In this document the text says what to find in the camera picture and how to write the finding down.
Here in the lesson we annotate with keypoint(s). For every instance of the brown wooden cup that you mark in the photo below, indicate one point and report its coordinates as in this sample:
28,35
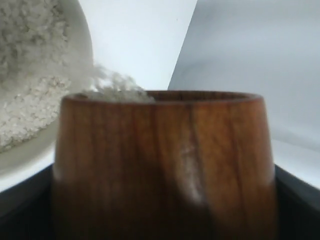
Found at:
193,165

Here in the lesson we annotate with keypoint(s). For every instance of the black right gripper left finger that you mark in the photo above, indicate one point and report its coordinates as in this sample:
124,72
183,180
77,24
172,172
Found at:
25,209

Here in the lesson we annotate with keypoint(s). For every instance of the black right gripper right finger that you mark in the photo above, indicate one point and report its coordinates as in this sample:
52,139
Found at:
298,207

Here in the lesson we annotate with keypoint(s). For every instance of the rice in small bowl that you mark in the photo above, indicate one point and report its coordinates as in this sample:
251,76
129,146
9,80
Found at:
34,48

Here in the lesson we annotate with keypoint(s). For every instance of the white backdrop curtain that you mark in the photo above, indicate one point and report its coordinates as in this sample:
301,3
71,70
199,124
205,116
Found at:
268,47

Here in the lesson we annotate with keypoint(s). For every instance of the rice in wooden cup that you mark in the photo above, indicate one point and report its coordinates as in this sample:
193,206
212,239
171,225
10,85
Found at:
97,82

